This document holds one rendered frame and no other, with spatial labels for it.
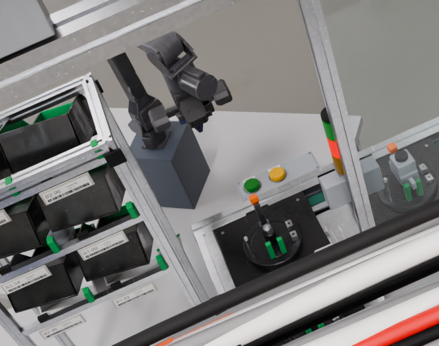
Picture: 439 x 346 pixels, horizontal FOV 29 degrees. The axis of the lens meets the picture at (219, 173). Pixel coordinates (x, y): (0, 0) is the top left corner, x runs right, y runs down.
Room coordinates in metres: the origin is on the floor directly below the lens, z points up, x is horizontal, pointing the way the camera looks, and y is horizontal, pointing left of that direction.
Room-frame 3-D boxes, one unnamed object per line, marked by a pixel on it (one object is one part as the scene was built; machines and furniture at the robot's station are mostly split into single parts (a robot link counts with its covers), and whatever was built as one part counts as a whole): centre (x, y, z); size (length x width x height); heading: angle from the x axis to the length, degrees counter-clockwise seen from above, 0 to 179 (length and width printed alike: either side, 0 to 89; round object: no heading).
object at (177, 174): (1.68, 0.12, 0.96); 0.14 x 0.14 x 0.20; 55
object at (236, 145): (1.64, 0.15, 0.84); 0.90 x 0.70 x 0.03; 55
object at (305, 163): (1.49, -0.13, 0.93); 0.21 x 0.07 x 0.06; 91
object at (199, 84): (1.43, -0.02, 1.43); 0.12 x 0.08 x 0.11; 28
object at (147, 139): (1.68, 0.12, 1.09); 0.07 x 0.07 x 0.06; 55
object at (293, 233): (1.28, -0.05, 1.01); 0.24 x 0.24 x 0.13; 1
